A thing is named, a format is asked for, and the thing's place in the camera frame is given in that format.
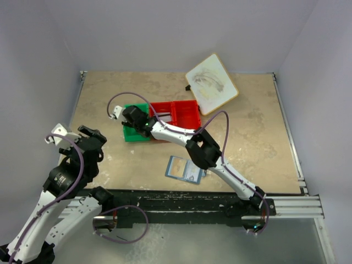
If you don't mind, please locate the blue card holder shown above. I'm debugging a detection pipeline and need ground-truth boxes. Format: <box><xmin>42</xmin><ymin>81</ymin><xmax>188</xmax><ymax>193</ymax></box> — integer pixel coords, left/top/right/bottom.
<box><xmin>165</xmin><ymin>156</ymin><xmax>207</xmax><ymax>185</ymax></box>

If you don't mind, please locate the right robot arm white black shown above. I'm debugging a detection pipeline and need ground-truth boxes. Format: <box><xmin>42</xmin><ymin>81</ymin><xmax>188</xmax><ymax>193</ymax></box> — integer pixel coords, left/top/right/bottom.
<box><xmin>113</xmin><ymin>105</ymin><xmax>270</xmax><ymax>215</ymax></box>

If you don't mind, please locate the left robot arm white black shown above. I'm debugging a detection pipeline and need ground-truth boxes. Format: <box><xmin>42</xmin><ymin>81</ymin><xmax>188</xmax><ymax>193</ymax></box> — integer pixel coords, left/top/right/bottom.
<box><xmin>1</xmin><ymin>123</ymin><xmax>113</xmax><ymax>263</ymax></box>

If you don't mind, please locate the green plastic bin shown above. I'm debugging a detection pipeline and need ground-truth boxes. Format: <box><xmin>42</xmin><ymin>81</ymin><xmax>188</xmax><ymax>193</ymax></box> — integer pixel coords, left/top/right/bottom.
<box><xmin>123</xmin><ymin>103</ymin><xmax>150</xmax><ymax>142</ymax></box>

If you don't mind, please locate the red double plastic bin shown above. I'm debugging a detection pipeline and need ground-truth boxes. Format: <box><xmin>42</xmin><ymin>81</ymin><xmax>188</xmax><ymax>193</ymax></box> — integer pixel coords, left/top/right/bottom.
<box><xmin>149</xmin><ymin>100</ymin><xmax>201</xmax><ymax>147</ymax></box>

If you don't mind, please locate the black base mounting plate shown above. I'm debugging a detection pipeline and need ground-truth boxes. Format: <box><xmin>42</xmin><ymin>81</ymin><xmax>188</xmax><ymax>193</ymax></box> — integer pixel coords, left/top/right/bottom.
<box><xmin>110</xmin><ymin>189</ymin><xmax>277</xmax><ymax>229</ymax></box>

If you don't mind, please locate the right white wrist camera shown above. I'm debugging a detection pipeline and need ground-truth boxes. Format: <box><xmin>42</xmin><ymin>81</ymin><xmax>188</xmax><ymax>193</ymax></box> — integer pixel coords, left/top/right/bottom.
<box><xmin>109</xmin><ymin>106</ymin><xmax>125</xmax><ymax>122</ymax></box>

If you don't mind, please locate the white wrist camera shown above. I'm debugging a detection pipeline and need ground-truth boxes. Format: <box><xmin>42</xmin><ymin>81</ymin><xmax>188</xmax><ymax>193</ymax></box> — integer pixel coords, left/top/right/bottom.
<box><xmin>109</xmin><ymin>106</ymin><xmax>125</xmax><ymax>122</ymax></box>
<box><xmin>45</xmin><ymin>123</ymin><xmax>80</xmax><ymax>150</ymax></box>

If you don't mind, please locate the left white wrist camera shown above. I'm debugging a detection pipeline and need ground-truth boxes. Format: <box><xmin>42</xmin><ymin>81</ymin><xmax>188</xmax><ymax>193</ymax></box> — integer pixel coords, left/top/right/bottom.
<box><xmin>45</xmin><ymin>123</ymin><xmax>80</xmax><ymax>150</ymax></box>

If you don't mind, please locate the white board wooden frame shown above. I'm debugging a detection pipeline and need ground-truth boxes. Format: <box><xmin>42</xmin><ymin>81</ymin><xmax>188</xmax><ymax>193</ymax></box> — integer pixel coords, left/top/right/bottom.
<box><xmin>185</xmin><ymin>53</ymin><xmax>239</xmax><ymax>116</ymax></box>

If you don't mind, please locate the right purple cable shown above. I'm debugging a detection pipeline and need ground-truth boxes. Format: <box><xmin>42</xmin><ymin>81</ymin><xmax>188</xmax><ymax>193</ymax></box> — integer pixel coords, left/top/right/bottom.
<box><xmin>107</xmin><ymin>92</ymin><xmax>270</xmax><ymax>237</ymax></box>

